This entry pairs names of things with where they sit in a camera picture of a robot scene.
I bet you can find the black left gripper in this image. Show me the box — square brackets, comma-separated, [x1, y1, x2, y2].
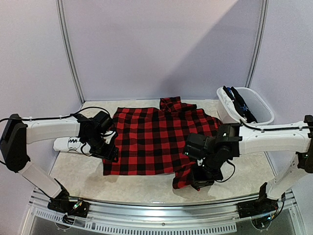
[84, 133, 119, 163]

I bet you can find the white and green t-shirt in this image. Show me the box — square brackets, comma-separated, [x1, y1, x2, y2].
[53, 137, 83, 154]

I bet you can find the red black plaid flannel shirt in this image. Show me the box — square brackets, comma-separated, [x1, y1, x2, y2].
[103, 96, 222, 189]

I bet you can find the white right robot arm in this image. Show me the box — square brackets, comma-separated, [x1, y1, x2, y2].
[183, 115, 313, 213]

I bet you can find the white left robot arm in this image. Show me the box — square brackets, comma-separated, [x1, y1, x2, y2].
[0, 111, 118, 212]

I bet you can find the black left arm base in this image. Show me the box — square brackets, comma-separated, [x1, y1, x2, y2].
[47, 181, 90, 218]

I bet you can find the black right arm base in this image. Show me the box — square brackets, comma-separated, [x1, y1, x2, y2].
[236, 182, 286, 221]

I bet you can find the white plastic laundry basket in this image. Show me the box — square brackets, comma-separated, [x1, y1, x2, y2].
[216, 87, 274, 125]

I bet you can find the dark patterned clothes pile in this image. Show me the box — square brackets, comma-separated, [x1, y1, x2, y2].
[223, 86, 257, 123]

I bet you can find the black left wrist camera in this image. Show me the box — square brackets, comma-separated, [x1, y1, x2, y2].
[93, 111, 113, 134]

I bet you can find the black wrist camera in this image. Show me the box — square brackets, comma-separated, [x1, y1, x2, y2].
[93, 111, 113, 134]
[183, 133, 210, 160]

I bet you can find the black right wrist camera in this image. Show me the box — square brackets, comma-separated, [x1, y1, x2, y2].
[183, 133, 210, 160]

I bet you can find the aluminium front rail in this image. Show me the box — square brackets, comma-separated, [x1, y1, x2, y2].
[22, 190, 306, 235]

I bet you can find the left aluminium frame post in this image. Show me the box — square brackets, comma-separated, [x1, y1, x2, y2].
[56, 0, 85, 104]

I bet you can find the aluminium frame post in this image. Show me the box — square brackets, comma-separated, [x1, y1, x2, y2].
[56, 0, 85, 104]
[245, 0, 268, 88]

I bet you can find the right aluminium frame post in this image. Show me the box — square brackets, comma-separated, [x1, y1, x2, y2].
[245, 0, 268, 88]

